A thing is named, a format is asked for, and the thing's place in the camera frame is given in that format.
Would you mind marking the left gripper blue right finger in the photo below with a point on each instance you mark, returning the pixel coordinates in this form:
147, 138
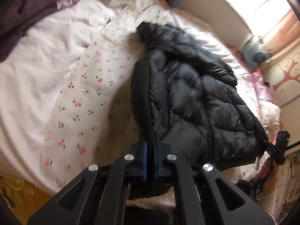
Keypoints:
157, 154

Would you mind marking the purple and lilac garment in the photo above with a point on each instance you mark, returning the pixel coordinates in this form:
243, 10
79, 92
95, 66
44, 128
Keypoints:
17, 16

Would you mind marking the black puffer jacket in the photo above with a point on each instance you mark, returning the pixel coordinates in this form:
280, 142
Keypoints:
186, 97

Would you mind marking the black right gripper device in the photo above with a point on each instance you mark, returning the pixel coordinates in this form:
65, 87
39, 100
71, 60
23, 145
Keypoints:
277, 151

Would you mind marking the white cherry print bedsheet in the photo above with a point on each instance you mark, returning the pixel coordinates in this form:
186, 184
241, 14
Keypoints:
65, 89

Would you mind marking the blue cartoon curtain right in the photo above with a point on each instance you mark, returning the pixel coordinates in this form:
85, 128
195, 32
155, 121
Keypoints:
255, 52

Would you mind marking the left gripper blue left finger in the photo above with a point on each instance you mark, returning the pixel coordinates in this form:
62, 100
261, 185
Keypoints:
144, 159

